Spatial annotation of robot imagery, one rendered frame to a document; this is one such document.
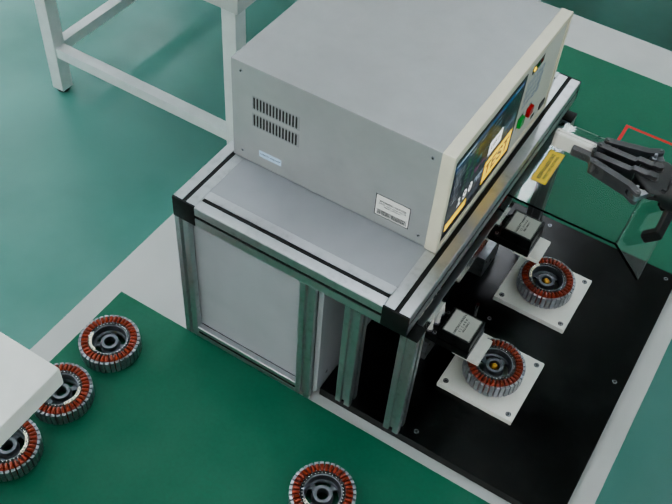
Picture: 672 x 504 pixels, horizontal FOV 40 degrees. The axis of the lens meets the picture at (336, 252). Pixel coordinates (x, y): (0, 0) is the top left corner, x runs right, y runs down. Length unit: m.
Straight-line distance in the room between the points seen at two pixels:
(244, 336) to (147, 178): 1.51
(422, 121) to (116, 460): 0.78
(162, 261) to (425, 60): 0.73
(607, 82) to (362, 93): 1.18
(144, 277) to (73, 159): 1.41
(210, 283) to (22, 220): 1.51
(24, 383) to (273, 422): 0.59
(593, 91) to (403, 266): 1.13
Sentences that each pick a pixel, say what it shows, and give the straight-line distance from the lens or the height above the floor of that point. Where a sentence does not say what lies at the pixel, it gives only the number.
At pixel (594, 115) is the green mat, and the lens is 2.35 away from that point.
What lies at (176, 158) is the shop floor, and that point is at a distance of 3.19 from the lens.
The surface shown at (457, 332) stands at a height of 0.87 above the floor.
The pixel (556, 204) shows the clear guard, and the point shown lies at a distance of 1.64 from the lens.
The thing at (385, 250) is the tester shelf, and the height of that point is 1.11.
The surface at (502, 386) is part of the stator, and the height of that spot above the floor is 0.82.
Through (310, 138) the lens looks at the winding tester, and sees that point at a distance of 1.43.
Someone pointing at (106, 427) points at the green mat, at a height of 0.75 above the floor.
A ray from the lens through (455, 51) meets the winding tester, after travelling 1.49.
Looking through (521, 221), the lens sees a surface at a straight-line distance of 1.79.
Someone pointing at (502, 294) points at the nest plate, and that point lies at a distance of 1.85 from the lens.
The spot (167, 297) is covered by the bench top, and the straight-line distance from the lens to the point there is 1.84.
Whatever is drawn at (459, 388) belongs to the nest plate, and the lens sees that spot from 1.70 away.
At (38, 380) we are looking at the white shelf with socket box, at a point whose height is 1.20.
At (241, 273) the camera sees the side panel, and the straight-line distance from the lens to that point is 1.55.
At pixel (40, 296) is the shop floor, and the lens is 2.85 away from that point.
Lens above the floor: 2.19
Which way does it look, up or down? 49 degrees down
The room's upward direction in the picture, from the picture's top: 5 degrees clockwise
